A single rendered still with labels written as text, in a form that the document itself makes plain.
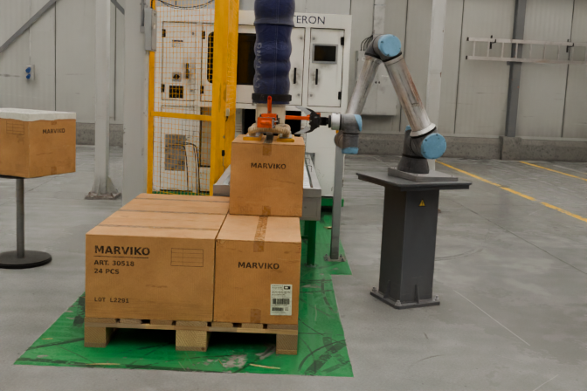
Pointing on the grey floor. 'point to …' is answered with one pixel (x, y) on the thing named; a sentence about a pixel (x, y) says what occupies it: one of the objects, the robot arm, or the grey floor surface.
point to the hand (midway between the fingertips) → (293, 120)
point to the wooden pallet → (188, 332)
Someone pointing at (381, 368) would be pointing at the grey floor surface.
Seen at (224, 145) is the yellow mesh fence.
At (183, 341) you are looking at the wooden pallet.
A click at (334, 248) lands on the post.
